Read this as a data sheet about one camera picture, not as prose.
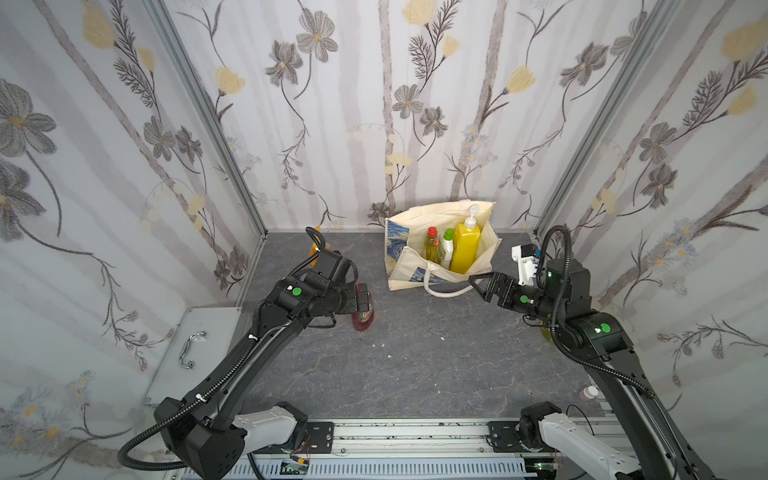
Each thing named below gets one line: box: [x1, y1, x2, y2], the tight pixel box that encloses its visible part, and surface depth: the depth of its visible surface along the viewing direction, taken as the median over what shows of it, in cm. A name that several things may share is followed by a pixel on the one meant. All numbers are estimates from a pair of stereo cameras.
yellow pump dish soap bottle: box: [450, 204, 481, 275], surface depth 95 cm
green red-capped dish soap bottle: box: [424, 226, 440, 265], surface depth 98 cm
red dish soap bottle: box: [351, 308, 374, 331], surface depth 92 cm
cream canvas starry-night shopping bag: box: [384, 200, 502, 298], surface depth 94 cm
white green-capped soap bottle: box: [441, 228, 454, 270], surface depth 99 cm
